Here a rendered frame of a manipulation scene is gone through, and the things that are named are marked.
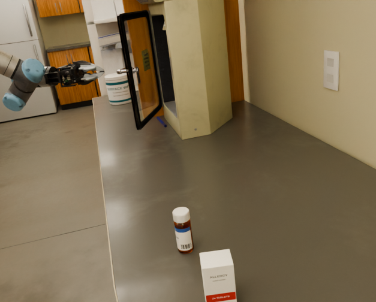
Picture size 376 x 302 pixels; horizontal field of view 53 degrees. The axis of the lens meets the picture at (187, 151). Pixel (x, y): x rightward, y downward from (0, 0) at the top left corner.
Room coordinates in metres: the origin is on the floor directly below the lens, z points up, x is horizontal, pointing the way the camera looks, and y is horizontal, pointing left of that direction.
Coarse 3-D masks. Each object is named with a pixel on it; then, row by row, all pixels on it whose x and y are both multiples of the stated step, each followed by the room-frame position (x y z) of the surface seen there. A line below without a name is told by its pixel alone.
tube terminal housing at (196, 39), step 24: (168, 0) 1.28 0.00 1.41; (192, 0) 1.30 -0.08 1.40; (216, 0) 1.42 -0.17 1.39; (168, 24) 1.28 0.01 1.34; (192, 24) 1.29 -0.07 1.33; (216, 24) 1.40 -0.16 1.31; (192, 48) 1.29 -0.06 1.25; (216, 48) 1.39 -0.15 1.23; (192, 72) 1.29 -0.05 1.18; (216, 72) 1.38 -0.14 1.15; (192, 96) 1.29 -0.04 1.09; (216, 96) 1.36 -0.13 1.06; (168, 120) 1.51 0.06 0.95; (192, 120) 1.29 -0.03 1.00; (216, 120) 1.35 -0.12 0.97
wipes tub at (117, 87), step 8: (112, 80) 1.94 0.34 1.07; (120, 80) 1.94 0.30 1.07; (112, 88) 1.94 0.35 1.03; (120, 88) 1.94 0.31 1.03; (128, 88) 1.96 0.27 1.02; (112, 96) 1.94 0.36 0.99; (120, 96) 1.93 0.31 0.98; (128, 96) 1.96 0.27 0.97; (112, 104) 1.95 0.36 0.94; (120, 104) 1.94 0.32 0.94
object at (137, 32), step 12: (132, 24) 1.39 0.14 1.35; (144, 24) 1.51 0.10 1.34; (120, 36) 1.28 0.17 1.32; (132, 36) 1.37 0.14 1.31; (144, 36) 1.49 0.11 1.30; (132, 48) 1.35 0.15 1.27; (144, 48) 1.47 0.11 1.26; (132, 60) 1.33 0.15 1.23; (144, 60) 1.45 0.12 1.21; (144, 72) 1.43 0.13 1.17; (144, 84) 1.41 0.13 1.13; (156, 84) 1.54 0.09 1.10; (132, 96) 1.28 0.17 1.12; (144, 96) 1.39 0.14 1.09; (156, 96) 1.52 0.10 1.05; (144, 108) 1.37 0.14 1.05
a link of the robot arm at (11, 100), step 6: (12, 84) 1.34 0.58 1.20; (12, 90) 1.34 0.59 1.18; (18, 90) 1.32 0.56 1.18; (6, 96) 1.33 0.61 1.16; (12, 96) 1.33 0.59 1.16; (18, 96) 1.34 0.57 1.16; (24, 96) 1.34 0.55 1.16; (30, 96) 1.37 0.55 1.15; (6, 102) 1.34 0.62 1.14; (12, 102) 1.33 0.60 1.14; (18, 102) 1.33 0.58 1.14; (24, 102) 1.35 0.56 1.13; (12, 108) 1.35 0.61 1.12; (18, 108) 1.34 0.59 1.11
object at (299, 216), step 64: (128, 128) 1.50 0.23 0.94; (256, 128) 1.30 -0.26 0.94; (128, 192) 0.91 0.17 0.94; (192, 192) 0.87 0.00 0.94; (256, 192) 0.82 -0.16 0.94; (320, 192) 0.78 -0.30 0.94; (128, 256) 0.63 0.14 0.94; (192, 256) 0.60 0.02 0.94; (256, 256) 0.58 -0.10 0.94; (320, 256) 0.56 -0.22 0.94
